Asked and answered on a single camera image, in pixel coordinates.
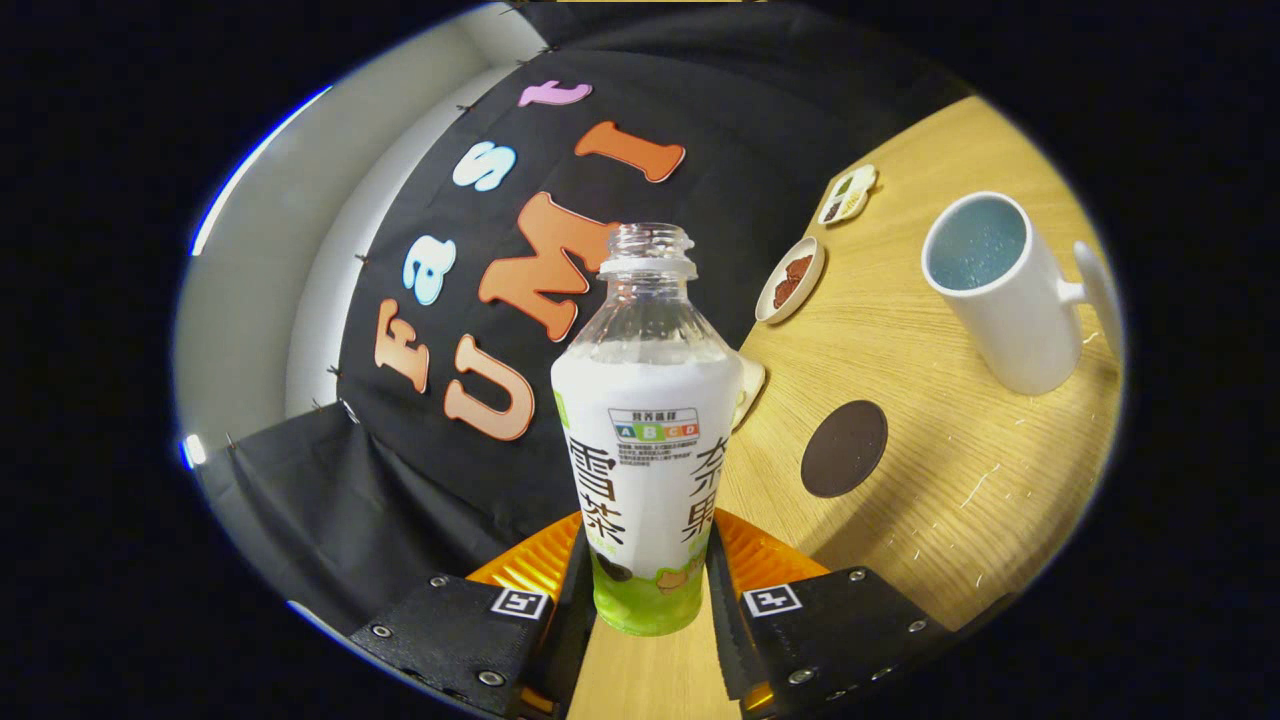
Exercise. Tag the black backdrop cloth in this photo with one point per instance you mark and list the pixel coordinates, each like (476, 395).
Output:
(400, 500)

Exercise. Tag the dark brown round coaster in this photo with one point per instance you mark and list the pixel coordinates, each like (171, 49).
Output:
(844, 449)

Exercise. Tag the clear juice bottle white label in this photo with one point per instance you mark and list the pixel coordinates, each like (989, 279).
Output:
(645, 470)

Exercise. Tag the white toaster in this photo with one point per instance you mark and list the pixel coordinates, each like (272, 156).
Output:
(752, 390)

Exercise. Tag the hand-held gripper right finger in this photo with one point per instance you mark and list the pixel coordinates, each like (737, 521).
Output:
(725, 620)

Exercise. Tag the small white plate brown food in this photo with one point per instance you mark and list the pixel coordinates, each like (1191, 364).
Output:
(790, 280)

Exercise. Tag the large ceiling light panel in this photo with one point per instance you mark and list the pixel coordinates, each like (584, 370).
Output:
(250, 160)

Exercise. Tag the wooden table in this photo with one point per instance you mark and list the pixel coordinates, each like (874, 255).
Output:
(950, 480)

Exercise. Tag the white divided dish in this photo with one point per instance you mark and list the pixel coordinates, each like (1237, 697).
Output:
(848, 195)

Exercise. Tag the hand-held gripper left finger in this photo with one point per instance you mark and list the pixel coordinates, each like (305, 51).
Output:
(575, 600)

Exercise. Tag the small ceiling light panel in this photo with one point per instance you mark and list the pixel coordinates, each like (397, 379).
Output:
(193, 451)

